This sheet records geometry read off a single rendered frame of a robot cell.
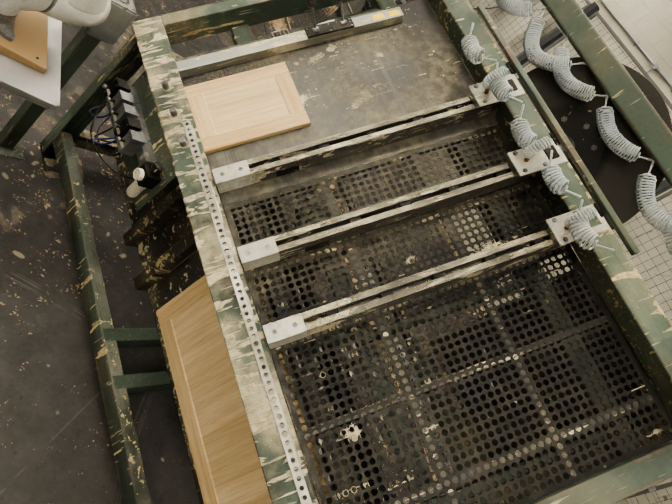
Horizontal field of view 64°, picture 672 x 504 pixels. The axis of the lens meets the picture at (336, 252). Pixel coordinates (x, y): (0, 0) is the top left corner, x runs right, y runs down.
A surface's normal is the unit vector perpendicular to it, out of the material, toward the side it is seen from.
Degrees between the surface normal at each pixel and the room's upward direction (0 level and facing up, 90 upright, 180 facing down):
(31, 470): 0
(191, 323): 90
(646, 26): 90
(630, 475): 50
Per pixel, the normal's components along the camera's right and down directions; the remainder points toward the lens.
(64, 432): 0.74, -0.49
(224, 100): 0.04, -0.40
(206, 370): -0.57, -0.11
